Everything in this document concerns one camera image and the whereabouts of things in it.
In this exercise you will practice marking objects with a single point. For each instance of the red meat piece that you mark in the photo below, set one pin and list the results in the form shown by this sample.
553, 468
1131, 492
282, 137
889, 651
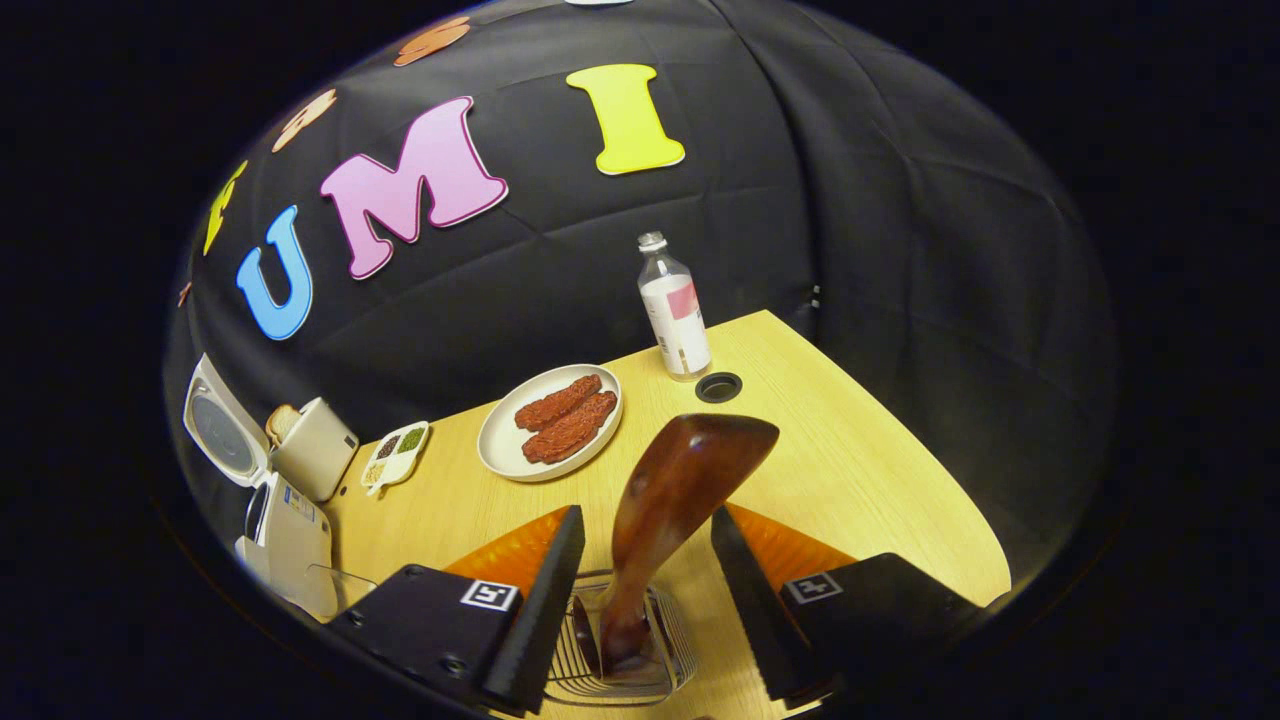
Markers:
555, 403
570, 430

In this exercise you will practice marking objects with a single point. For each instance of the brown wooden spoon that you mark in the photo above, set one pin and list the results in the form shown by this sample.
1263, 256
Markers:
680, 480

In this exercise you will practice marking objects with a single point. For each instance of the black backdrop cloth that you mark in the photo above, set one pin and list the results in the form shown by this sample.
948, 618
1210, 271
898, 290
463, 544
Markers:
880, 250

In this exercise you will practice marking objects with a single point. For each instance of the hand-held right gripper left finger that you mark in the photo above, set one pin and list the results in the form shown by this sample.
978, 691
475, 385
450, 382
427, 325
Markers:
540, 620

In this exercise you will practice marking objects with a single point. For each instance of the black table grommet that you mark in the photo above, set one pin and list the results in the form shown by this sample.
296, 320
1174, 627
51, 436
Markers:
719, 387

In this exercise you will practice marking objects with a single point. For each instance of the white toaster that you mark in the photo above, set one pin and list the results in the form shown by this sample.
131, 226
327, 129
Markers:
318, 452

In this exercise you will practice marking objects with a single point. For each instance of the white rice cooker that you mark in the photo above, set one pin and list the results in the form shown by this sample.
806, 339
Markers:
300, 540

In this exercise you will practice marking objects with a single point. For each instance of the toasted bread slice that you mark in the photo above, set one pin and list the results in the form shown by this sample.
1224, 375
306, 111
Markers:
283, 423

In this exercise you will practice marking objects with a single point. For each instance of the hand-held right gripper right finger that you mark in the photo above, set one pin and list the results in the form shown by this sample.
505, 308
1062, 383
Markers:
750, 610

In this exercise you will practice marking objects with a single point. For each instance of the clear bottle with pink label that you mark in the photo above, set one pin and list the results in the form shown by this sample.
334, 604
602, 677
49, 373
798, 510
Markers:
678, 320

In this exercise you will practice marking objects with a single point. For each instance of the round white plate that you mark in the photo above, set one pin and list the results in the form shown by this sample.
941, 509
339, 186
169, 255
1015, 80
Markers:
500, 445

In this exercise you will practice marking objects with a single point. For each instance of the divided white dish with grains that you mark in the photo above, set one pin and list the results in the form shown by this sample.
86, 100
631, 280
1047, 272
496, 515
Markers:
395, 455

